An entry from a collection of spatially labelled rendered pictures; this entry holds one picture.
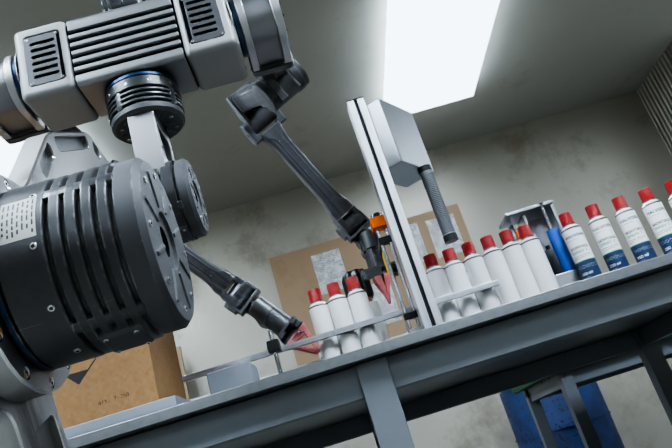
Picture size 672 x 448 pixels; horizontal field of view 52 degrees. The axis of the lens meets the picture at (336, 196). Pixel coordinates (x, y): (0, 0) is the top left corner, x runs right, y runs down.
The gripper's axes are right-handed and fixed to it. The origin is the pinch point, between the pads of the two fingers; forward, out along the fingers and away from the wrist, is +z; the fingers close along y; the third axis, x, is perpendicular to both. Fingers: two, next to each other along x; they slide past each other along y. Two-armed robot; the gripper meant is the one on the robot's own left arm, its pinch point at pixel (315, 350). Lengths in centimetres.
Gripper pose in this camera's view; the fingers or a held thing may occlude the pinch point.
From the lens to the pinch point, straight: 177.2
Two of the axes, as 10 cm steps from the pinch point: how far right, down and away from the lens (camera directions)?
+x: -5.9, 7.6, -2.7
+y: 0.4, 3.6, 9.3
